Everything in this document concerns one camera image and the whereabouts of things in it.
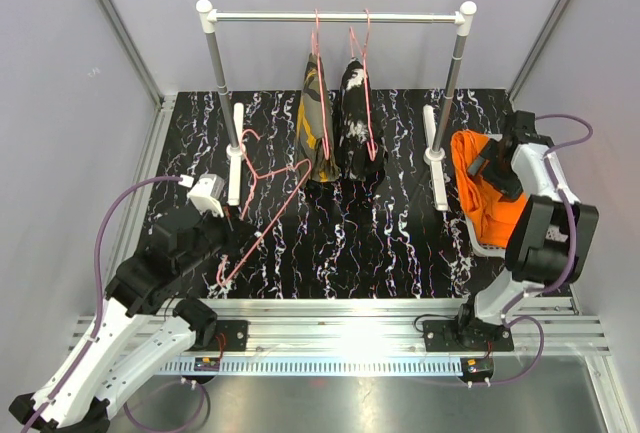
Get orange trousers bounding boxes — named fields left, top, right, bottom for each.
left=450, top=130, right=527, bottom=248

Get white plastic laundry basket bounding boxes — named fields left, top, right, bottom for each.
left=453, top=134, right=574, bottom=258

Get white slotted cable duct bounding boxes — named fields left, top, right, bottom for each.
left=158, top=356, right=462, bottom=377

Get white metal clothes rack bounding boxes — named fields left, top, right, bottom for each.
left=195, top=0, right=477, bottom=211

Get pink wire hanger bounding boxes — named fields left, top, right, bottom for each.
left=311, top=9, right=330, bottom=161
left=349, top=9, right=378, bottom=162
left=214, top=127, right=312, bottom=288

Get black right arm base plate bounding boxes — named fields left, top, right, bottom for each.
left=415, top=318, right=514, bottom=353

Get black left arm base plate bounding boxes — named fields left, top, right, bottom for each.
left=200, top=319, right=249, bottom=354

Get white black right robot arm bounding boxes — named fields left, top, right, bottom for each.
left=451, top=110, right=599, bottom=349

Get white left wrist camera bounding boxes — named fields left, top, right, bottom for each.
left=178, top=174, right=225, bottom=218

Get camouflage olive yellow trousers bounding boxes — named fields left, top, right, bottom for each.
left=294, top=53, right=340, bottom=183

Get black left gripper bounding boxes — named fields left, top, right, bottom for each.
left=176, top=201, right=258, bottom=275

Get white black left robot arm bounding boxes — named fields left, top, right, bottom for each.
left=9, top=212, right=259, bottom=432

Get aluminium extrusion rail frame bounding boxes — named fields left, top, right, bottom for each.
left=47, top=92, right=631, bottom=433

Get black white patterned trousers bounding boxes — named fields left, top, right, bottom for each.
left=333, top=57, right=388, bottom=181

